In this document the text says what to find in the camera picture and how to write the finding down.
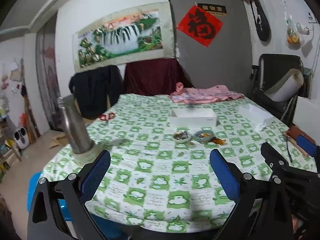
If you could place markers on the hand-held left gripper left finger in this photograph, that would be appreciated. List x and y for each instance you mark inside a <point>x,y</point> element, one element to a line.
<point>96,175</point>

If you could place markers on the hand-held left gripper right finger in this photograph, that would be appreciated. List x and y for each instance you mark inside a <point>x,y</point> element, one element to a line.
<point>223,175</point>

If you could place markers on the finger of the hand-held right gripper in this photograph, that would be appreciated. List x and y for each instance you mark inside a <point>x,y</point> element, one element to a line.
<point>273,156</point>
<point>308,145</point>

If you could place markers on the amber pendant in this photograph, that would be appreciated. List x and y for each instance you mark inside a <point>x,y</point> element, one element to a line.
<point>218,141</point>

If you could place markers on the grey tape roll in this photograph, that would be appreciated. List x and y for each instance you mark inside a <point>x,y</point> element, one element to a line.
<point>204,136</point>

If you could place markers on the white cardboard box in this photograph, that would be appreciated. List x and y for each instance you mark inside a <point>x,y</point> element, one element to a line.
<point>193,117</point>

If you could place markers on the brown wooden box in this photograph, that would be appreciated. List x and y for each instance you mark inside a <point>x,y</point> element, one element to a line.
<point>295,134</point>

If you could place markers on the white board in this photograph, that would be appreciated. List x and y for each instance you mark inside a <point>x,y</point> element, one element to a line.
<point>308,113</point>

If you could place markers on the white box lid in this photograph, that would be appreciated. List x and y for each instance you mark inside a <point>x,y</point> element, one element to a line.
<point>255,117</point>

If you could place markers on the steel vacuum flask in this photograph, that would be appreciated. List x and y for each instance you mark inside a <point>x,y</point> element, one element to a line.
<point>75,127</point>

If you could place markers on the green printed tablecloth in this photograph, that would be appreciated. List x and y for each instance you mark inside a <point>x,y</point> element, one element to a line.
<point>155,167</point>

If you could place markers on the white paper roll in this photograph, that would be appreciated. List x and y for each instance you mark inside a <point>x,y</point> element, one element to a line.
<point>286,86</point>

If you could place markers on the black folding chair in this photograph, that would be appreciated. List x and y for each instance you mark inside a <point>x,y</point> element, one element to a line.
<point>272,77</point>

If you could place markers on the pink cloth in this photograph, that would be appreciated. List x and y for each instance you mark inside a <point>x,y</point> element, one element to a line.
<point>205,94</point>

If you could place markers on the white foot massager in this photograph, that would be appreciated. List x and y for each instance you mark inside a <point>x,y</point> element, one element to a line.
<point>21,139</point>

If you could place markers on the black jacket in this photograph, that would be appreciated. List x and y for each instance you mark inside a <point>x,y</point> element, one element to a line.
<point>96,90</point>

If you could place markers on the cluttered storage shelf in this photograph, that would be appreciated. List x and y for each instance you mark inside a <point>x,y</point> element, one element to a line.
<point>5,140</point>

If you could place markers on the hanging plastic fruit bag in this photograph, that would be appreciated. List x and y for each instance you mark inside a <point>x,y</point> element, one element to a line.
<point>292,35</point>

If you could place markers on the dark red velvet cloth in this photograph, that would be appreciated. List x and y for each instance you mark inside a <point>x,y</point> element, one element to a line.
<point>153,76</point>

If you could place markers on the white cup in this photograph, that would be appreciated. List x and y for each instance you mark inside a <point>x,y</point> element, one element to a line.
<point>303,28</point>

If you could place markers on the black racket bag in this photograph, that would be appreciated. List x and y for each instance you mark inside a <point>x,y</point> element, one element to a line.
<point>261,22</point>

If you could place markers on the waterfall landscape painting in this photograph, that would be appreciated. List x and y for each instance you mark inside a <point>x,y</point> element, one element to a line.
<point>122,37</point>

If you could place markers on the red paper door decoration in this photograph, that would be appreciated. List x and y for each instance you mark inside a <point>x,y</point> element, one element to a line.
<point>200,25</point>

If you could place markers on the black door sign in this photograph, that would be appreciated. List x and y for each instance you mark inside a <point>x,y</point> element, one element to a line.
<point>212,9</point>

